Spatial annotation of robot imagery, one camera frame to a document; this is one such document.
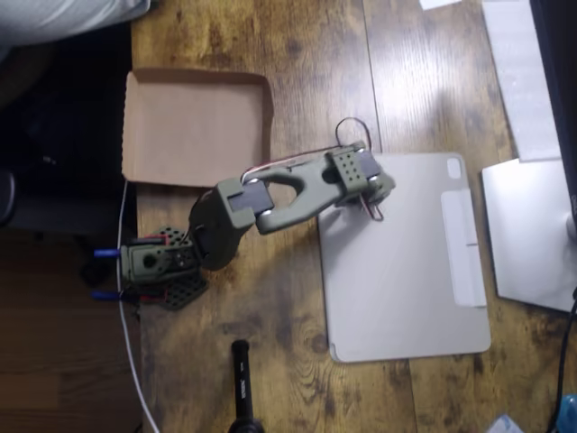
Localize cardboard tray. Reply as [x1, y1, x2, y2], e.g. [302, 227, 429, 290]
[121, 68, 274, 189]

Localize beige tablet case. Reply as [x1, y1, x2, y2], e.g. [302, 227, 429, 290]
[316, 152, 492, 364]

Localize silver monitor stand base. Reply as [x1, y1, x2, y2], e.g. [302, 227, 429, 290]
[481, 158, 577, 315]

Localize white foam sheet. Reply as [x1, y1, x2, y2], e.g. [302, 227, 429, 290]
[481, 0, 564, 165]

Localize black monitor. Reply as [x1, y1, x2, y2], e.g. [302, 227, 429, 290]
[527, 0, 577, 217]

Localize white blue packet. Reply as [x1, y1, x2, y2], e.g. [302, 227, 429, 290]
[486, 414, 527, 433]

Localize blue round object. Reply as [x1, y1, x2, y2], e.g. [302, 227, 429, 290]
[555, 392, 577, 433]

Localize person in grey clothing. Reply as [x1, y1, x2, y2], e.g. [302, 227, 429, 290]
[0, 0, 152, 60]

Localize black chair armrest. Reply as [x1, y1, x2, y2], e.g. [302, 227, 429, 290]
[0, 167, 17, 229]

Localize red black servo cable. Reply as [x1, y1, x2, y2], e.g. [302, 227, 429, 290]
[359, 193, 386, 223]
[334, 116, 375, 152]

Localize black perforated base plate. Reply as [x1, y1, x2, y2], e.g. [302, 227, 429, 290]
[137, 224, 210, 313]

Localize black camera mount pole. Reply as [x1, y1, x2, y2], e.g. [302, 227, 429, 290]
[226, 339, 268, 433]

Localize white cable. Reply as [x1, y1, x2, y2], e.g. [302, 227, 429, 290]
[115, 180, 160, 433]

